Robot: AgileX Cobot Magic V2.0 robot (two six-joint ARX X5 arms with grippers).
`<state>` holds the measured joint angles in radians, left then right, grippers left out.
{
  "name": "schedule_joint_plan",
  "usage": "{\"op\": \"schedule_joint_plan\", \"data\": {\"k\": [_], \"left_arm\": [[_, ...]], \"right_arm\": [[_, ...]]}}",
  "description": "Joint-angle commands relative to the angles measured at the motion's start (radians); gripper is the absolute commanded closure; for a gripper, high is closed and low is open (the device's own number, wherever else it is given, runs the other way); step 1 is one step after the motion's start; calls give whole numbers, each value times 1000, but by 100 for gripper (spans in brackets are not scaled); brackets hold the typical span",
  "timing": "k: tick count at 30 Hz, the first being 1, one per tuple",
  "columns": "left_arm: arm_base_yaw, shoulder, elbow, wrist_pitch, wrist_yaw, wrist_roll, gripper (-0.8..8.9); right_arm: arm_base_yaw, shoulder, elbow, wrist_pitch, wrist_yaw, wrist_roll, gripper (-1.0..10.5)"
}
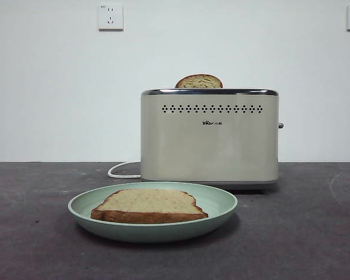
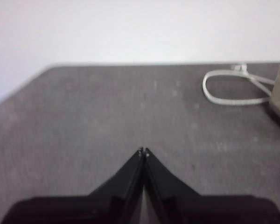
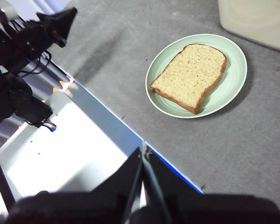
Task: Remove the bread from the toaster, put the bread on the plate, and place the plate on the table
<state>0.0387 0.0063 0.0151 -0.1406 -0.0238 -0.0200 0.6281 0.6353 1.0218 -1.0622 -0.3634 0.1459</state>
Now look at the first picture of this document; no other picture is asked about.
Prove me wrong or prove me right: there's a cream two-slot toaster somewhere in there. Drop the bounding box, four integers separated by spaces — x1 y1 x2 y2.
139 86 284 191

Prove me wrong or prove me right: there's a pale green round plate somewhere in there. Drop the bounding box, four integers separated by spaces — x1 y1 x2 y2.
67 181 239 244

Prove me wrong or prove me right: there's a white toaster power cord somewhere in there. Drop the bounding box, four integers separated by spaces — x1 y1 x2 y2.
107 161 142 179

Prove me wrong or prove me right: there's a brown-crust bread slice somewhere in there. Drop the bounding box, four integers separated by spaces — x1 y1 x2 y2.
90 188 209 225
174 73 224 89

